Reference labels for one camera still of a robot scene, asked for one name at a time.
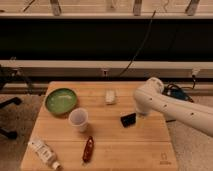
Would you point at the green bowl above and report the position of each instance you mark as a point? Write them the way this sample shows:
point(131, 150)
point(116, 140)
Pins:
point(61, 101)

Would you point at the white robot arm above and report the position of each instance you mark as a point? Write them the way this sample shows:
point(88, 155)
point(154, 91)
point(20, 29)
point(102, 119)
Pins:
point(149, 97)

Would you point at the wooden board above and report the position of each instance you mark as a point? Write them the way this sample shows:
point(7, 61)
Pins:
point(145, 146)

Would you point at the black eraser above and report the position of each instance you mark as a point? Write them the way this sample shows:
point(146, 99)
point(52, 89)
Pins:
point(128, 120)

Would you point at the white sponge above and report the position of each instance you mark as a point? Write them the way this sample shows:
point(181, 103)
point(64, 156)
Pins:
point(110, 97)

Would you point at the red pocket knife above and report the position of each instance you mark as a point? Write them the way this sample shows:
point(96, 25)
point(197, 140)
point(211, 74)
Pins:
point(88, 150)

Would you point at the white plastic bottle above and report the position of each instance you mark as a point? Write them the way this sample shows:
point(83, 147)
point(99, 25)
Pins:
point(45, 153)

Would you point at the white plastic cup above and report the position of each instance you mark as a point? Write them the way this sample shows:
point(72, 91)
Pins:
point(78, 118)

